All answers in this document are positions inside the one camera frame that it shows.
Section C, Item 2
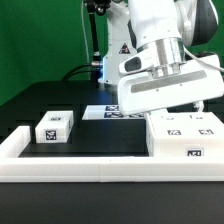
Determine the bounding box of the white U-shaped workspace fence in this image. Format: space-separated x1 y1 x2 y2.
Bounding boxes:
0 126 224 182

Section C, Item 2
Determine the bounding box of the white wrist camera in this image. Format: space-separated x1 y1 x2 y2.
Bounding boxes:
119 56 152 76

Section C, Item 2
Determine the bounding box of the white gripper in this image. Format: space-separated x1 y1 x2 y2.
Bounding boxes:
118 55 224 116

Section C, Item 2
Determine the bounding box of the white cabinet top block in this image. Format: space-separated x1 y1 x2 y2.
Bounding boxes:
35 110 74 143

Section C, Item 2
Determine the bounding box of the black cable bundle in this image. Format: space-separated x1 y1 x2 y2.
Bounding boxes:
60 0 104 82

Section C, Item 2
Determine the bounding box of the white cabinet body box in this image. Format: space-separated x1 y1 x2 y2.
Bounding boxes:
145 112 224 158

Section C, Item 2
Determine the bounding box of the white base marker sheet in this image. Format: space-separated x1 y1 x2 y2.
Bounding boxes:
82 105 144 120

